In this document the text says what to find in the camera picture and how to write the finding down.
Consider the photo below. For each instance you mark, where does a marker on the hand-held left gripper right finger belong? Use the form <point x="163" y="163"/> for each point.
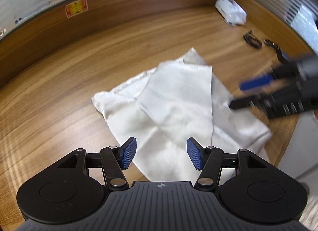
<point x="195" y="154"/>

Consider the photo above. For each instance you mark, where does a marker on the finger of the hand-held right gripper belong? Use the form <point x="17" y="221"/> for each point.
<point x="246" y="102"/>
<point x="256" y="82"/>

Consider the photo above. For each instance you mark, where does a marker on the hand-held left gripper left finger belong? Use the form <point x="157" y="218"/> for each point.
<point x="128" y="154"/>

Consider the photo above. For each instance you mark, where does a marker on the white short-sleeved shirt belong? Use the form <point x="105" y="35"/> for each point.
<point x="178" y="102"/>

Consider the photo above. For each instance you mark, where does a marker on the white plastic packet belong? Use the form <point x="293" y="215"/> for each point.
<point x="229" y="10"/>

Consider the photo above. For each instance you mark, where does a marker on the red and yellow sticker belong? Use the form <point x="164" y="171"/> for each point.
<point x="76" y="7"/>

